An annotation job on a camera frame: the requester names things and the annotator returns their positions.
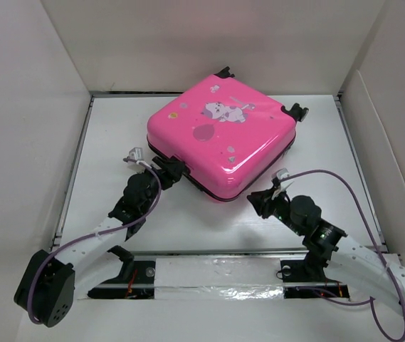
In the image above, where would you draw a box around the white foam block with tape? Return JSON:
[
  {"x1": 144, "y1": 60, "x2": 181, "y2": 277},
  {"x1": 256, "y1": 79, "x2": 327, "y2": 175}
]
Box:
[{"x1": 154, "y1": 256, "x2": 285, "y2": 301}]

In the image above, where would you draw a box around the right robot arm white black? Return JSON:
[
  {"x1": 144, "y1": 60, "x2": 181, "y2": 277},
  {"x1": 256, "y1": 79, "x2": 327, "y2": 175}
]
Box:
[{"x1": 247, "y1": 189, "x2": 405, "y2": 314}]

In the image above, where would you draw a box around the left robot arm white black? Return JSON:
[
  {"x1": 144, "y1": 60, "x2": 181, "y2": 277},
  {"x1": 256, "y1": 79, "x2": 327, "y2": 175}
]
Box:
[{"x1": 14, "y1": 149, "x2": 189, "y2": 328}]

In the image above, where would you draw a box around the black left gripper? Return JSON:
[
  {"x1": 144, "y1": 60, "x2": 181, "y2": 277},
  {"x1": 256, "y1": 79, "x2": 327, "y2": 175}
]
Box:
[{"x1": 136, "y1": 157, "x2": 182, "y2": 214}]

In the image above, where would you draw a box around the pink hard-shell suitcase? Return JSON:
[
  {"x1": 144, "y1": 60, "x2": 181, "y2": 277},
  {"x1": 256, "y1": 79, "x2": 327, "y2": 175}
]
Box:
[{"x1": 147, "y1": 67, "x2": 309, "y2": 202}]

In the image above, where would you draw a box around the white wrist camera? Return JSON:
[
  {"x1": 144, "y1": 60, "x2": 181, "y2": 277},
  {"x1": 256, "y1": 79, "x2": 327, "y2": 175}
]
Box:
[
  {"x1": 272, "y1": 168, "x2": 293, "y2": 193},
  {"x1": 125, "y1": 147, "x2": 144, "y2": 164}
]

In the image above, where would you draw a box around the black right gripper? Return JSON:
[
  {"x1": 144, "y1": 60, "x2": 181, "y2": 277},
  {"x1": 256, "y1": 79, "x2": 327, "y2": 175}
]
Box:
[{"x1": 246, "y1": 186, "x2": 305, "y2": 237}]

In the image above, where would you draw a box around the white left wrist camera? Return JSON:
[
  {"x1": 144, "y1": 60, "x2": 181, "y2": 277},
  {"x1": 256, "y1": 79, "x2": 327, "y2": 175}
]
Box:
[{"x1": 125, "y1": 147, "x2": 144, "y2": 164}]

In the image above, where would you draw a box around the black metal base rail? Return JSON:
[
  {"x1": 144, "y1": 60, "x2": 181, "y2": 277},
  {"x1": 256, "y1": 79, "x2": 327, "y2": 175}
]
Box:
[{"x1": 88, "y1": 254, "x2": 349, "y2": 301}]

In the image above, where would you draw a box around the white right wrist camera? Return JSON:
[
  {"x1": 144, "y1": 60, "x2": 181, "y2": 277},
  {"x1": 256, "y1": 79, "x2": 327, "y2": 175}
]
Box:
[{"x1": 272, "y1": 168, "x2": 293, "y2": 193}]

